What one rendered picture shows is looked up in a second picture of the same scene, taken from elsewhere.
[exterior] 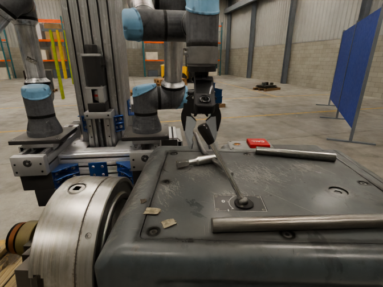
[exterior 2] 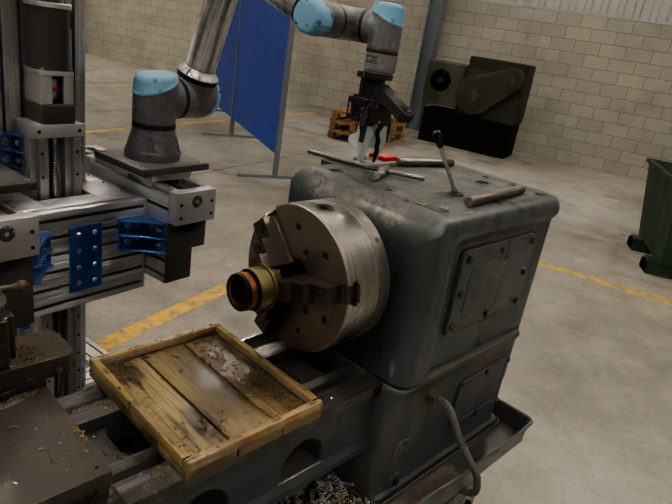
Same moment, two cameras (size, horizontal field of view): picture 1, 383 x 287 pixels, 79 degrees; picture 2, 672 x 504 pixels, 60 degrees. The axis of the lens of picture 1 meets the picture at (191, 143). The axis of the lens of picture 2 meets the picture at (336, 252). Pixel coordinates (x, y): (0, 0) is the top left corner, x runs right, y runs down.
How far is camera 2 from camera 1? 114 cm
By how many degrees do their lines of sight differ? 47
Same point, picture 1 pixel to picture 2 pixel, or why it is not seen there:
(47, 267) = (361, 272)
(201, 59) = (391, 68)
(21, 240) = (267, 283)
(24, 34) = not seen: outside the picture
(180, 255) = (471, 218)
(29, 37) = not seen: outside the picture
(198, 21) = (395, 33)
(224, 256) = (486, 215)
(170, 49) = (221, 20)
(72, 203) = (342, 218)
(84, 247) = (379, 249)
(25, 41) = not seen: outside the picture
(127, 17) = (323, 12)
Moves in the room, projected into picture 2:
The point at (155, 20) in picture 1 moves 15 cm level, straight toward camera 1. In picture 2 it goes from (340, 18) to (399, 27)
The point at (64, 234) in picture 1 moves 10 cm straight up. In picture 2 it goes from (361, 242) to (370, 193)
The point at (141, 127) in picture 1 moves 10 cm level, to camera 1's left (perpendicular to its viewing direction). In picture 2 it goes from (162, 151) to (128, 153)
